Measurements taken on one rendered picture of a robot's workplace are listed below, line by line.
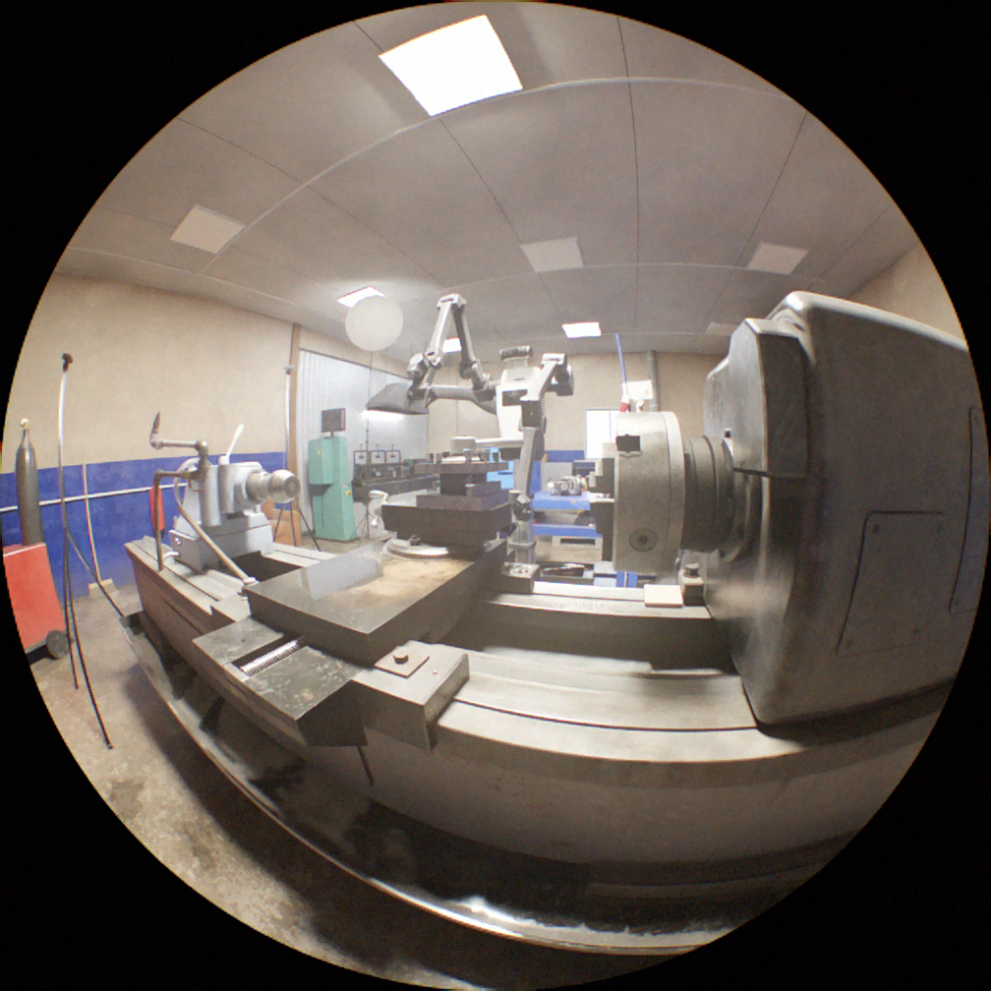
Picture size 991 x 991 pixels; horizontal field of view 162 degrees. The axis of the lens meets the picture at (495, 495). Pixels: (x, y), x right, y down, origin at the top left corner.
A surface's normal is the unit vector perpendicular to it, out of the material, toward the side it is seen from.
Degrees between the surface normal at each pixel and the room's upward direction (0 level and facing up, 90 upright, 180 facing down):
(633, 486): 80
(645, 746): 0
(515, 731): 0
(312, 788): 0
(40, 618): 90
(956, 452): 90
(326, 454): 90
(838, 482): 90
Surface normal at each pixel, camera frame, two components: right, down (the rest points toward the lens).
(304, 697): -0.02, -0.99
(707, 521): -0.32, 0.45
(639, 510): -0.34, 0.18
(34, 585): 1.00, -0.02
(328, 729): 0.94, 0.02
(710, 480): -0.33, -0.18
